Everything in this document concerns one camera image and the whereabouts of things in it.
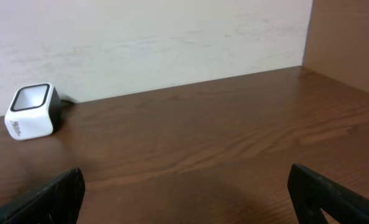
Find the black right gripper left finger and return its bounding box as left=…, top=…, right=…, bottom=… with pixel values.
left=0, top=168, right=85, bottom=224

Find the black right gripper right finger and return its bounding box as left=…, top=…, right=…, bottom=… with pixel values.
left=287, top=164, right=369, bottom=224

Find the white barcode scanner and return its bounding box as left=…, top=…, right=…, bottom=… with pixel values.
left=4, top=82, right=62, bottom=141

